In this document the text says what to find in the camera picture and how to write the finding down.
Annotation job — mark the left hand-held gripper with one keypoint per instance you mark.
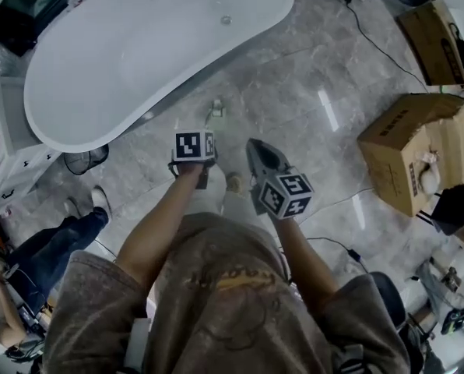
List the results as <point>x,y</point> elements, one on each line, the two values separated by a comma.
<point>193,146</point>

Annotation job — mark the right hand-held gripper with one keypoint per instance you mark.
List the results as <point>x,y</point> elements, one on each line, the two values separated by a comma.
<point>286,197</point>

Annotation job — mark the white bathtub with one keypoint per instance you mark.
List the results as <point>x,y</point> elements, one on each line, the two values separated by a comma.
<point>138,53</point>

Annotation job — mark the person's left forearm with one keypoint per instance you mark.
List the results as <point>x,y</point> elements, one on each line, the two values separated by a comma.
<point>158,224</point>

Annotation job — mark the person's right forearm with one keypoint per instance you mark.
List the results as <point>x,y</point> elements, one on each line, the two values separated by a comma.
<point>302,255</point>

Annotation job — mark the person's right tan shoe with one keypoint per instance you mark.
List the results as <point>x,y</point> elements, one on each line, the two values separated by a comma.
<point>234,182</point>

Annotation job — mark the brown cardboard box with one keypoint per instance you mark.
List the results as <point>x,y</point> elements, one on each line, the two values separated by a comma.
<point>399,158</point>
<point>430,41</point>

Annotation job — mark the person's brown printed t-shirt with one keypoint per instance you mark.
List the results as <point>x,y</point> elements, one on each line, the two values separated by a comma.
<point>224,306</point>

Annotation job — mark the pink crumpled item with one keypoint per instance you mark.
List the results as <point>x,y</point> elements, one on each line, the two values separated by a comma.
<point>426,156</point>

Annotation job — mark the white pouch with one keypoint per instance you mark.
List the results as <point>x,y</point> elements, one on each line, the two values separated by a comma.
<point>430,181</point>

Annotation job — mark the white cabinet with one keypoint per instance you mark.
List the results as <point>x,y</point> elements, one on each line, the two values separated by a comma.
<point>18,162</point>

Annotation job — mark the black chair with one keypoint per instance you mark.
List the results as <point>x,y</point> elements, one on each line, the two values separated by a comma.
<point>455,209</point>

